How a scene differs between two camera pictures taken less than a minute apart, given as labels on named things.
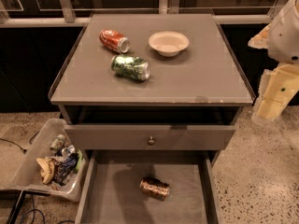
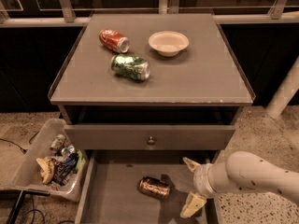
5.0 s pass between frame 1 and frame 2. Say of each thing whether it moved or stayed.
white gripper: moved
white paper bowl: stayed
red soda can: stayed
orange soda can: stayed
